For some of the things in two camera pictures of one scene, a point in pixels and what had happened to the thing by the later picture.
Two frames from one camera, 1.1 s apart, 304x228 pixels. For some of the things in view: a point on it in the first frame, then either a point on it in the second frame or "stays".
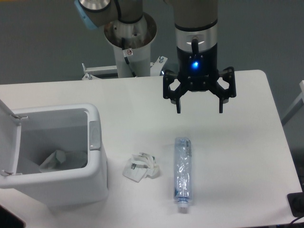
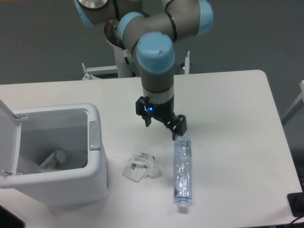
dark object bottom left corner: (8, 220) stays
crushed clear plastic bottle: (183, 179) stays
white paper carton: (140, 165) stays
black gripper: (198, 69) → (164, 112)
